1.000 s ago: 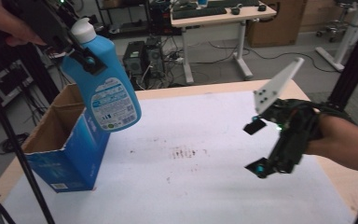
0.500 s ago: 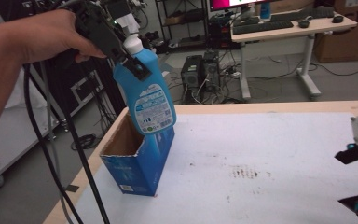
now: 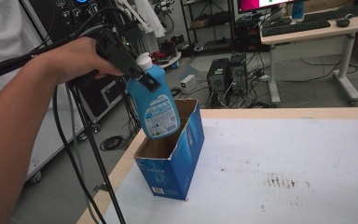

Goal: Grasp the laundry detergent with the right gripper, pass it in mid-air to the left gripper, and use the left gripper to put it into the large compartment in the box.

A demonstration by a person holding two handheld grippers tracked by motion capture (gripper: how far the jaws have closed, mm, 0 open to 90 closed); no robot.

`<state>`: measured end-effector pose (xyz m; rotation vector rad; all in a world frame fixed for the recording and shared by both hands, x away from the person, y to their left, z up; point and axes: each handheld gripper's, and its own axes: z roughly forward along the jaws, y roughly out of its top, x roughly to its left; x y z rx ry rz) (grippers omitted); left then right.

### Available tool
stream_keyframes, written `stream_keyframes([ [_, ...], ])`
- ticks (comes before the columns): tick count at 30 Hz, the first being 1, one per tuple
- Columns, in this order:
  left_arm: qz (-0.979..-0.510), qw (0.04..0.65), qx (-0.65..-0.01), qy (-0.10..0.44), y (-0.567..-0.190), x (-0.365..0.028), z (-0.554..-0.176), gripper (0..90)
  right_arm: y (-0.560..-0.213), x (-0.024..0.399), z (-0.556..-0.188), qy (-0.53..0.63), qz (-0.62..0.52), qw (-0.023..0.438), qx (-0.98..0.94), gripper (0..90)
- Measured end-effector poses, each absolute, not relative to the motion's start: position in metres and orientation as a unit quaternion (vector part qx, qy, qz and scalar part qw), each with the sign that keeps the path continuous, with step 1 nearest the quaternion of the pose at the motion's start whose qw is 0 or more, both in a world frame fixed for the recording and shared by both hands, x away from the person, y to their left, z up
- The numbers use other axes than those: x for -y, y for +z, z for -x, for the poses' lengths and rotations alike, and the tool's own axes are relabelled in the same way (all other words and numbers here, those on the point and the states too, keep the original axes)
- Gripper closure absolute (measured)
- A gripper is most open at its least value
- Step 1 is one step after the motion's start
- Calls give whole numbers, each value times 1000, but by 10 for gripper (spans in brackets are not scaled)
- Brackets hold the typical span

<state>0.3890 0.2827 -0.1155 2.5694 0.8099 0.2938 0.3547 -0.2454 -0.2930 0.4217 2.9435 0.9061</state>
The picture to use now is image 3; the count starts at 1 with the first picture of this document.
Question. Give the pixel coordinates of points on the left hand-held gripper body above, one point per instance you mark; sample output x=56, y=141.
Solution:
x=118, y=53

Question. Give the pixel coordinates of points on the blue detergent bottle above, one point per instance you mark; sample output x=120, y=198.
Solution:
x=161, y=118

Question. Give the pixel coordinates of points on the blue cardboard box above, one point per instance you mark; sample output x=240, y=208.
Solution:
x=183, y=155

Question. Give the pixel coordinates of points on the person's left hand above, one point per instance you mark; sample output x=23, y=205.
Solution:
x=74, y=59

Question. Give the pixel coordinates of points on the round white table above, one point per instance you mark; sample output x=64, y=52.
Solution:
x=171, y=62

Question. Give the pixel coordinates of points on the small blue container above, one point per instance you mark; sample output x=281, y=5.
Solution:
x=176, y=65

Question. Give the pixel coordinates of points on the small white box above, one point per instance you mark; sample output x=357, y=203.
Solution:
x=188, y=83

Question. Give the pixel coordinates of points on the black flight case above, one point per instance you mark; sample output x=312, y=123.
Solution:
x=105, y=93

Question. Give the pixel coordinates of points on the white coat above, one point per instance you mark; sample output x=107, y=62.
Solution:
x=152, y=18

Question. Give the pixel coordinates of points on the black equipment rack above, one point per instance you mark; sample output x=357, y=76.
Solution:
x=62, y=15

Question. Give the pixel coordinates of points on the black computer tower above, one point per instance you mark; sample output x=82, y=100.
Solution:
x=238, y=74
x=217, y=77

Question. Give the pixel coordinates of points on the black shelf rack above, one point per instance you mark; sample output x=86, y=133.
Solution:
x=217, y=18

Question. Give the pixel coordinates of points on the white cart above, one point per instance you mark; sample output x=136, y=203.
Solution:
x=49, y=140

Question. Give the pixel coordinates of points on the white power strip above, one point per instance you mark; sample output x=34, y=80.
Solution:
x=264, y=77

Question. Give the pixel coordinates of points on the white cloth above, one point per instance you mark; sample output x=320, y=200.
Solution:
x=3, y=28

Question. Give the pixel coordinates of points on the computer monitor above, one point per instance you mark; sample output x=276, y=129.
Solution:
x=251, y=4

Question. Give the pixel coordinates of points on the black keyboard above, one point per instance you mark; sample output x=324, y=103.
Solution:
x=354, y=11
x=295, y=28

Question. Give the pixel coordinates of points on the white table mat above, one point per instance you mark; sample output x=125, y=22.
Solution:
x=261, y=202

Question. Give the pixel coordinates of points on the blue carton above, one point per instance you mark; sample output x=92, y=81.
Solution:
x=298, y=11

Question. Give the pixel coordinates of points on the black computer mouse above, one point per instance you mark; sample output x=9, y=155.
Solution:
x=343, y=22

